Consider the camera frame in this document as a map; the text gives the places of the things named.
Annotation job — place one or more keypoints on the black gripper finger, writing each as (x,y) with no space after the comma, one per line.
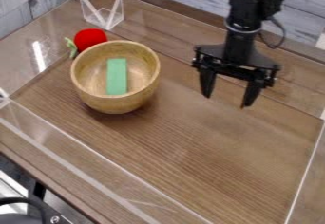
(251,92)
(206,81)

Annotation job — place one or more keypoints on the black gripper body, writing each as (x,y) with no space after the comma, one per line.
(236,59)

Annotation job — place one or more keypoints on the green rectangular block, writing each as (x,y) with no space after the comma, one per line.
(116,76)

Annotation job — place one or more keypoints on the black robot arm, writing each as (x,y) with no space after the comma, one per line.
(247,14)

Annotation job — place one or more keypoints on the brown wooden bowl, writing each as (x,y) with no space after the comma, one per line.
(88,76)

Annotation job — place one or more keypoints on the red plush apple toy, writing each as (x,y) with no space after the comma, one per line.
(85,38)

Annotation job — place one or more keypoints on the clear acrylic table barrier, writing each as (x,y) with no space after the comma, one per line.
(108,194)

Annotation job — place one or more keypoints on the black metal table leg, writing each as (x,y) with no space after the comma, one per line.
(38,191)

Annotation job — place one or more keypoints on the clear acrylic corner bracket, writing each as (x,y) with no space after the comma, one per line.
(104,18)

